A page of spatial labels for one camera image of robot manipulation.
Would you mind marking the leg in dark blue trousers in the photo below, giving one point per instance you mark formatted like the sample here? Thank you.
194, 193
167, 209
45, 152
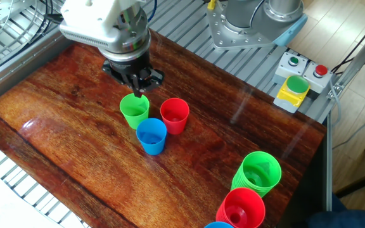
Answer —
344, 218

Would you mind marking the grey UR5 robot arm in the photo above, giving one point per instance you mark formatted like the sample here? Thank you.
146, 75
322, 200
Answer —
106, 22

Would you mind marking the small yellow plastic part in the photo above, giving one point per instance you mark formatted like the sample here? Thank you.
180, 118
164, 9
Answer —
211, 4

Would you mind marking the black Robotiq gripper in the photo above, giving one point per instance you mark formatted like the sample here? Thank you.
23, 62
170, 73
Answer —
122, 68

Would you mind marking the grey box small green button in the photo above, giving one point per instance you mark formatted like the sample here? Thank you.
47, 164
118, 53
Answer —
288, 66

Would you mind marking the stack of green cups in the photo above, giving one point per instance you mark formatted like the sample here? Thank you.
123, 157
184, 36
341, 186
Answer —
258, 172

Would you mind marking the aluminium frame post by buttons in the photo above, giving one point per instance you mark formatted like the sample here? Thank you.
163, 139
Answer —
356, 60

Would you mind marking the single red plastic cup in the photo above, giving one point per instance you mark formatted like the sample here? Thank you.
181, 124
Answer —
174, 115

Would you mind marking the grey box with red button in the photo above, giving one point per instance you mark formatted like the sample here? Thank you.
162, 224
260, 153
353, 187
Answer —
317, 77

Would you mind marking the single green plastic cup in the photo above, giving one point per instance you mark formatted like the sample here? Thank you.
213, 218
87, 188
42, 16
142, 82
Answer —
135, 111

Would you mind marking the yellow box with green button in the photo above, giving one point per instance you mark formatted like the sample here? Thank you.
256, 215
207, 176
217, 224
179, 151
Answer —
291, 93

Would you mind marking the single blue plastic cup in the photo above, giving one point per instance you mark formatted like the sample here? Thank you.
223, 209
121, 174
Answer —
151, 139

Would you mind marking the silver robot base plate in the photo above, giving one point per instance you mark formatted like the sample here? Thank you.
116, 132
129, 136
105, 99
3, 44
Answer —
220, 28

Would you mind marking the stack of blue cups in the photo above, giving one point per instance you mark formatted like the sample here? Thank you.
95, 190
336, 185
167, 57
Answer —
219, 225

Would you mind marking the stack of red cups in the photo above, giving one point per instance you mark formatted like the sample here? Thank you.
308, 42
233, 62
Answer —
241, 209

